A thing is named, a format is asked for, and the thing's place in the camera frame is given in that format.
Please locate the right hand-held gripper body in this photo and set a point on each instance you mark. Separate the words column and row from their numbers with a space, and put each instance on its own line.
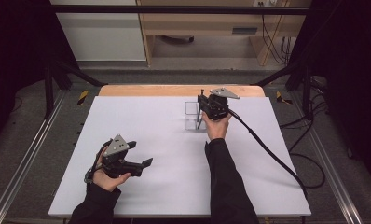
column 217, row 107

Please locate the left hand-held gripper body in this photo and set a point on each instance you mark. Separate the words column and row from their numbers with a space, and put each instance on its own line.
column 116, row 146

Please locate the all black pen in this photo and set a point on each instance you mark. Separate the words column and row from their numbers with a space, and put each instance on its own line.
column 199, row 113

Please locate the clear plastic pen holder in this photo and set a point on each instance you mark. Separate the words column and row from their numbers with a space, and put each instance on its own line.
column 191, row 124

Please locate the person's right hand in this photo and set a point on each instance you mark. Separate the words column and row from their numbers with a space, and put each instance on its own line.
column 217, row 129

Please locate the person's left hand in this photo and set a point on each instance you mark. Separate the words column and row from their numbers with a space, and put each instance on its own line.
column 107, row 183

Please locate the white board sheet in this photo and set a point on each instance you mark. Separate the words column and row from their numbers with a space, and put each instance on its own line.
column 162, row 186

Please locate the left yellow clamp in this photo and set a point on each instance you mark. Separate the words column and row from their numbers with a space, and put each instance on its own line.
column 82, row 97

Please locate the yellow clamp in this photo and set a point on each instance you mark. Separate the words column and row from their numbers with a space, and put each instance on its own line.
column 281, row 99
column 82, row 97

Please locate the right yellow clamp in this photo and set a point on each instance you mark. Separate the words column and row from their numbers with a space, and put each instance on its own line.
column 281, row 99

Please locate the wooden desk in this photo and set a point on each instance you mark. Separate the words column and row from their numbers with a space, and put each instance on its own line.
column 205, row 23

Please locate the black metal stand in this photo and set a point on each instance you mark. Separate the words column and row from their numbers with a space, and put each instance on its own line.
column 307, row 90
column 49, row 90

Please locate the white cabinet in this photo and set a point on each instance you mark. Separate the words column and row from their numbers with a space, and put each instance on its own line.
column 103, row 37

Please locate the white power strip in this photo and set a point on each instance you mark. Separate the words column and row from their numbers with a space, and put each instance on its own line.
column 267, row 2

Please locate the black curtain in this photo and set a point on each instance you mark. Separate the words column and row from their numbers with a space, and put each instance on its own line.
column 16, row 46
column 354, row 62

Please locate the black horizontal frame bar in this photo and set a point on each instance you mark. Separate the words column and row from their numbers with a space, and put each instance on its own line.
column 174, row 9

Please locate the aluminium floor rail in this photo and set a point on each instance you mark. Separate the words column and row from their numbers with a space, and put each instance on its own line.
column 332, row 174
column 22, row 168

